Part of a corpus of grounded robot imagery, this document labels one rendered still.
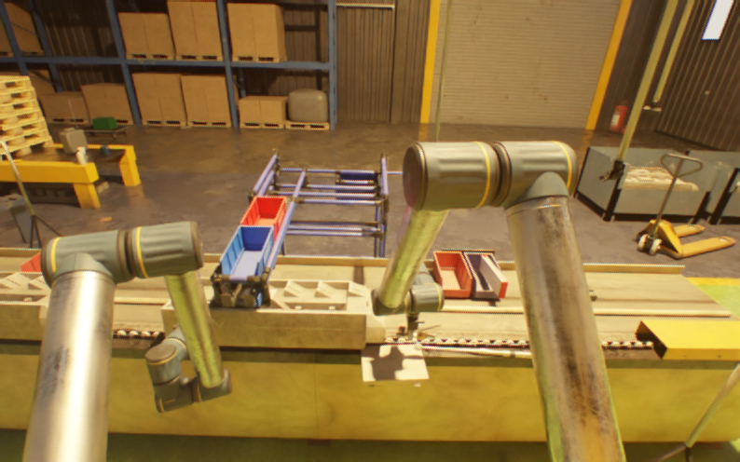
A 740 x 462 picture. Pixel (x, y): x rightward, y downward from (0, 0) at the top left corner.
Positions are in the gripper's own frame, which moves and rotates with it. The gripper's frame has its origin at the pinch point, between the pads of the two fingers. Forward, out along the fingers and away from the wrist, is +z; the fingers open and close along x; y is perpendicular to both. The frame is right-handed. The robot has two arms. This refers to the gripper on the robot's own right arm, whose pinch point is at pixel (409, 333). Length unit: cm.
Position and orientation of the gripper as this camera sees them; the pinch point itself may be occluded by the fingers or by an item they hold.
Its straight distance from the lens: 181.6
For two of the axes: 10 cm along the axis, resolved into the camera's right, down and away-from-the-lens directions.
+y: 10.0, 0.3, 0.1
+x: 0.1, -4.6, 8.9
